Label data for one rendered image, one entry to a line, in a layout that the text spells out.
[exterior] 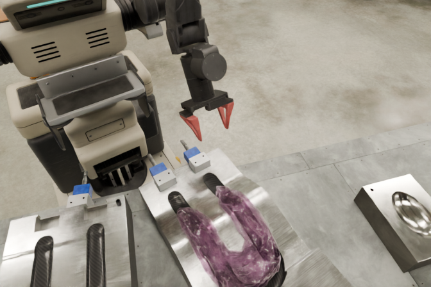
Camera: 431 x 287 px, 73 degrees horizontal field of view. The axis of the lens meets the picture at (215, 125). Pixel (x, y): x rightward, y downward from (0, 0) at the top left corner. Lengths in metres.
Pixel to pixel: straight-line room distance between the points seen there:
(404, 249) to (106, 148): 0.86
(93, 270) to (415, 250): 0.70
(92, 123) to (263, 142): 1.34
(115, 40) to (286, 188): 0.63
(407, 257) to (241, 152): 1.34
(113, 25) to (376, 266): 0.87
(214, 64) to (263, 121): 1.63
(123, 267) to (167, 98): 1.83
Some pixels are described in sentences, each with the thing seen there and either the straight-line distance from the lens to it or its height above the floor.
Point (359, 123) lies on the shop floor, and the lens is 2.40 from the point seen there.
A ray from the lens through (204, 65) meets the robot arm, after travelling 0.59.
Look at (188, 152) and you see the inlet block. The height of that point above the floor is 0.87.
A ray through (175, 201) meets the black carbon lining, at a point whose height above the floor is 0.85.
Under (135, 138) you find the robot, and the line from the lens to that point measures 1.03.
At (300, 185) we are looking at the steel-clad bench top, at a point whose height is 0.80.
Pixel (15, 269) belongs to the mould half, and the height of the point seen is 0.89.
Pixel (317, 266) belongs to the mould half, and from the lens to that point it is 0.69.
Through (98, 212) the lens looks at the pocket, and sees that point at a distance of 0.81.
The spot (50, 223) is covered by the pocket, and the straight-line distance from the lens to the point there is 0.84.
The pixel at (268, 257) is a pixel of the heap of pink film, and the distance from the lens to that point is 0.69.
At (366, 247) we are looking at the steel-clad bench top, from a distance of 0.87.
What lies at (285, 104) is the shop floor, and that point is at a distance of 2.37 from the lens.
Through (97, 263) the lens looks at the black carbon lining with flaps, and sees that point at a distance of 0.74.
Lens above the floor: 1.53
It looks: 46 degrees down
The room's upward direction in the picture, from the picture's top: straight up
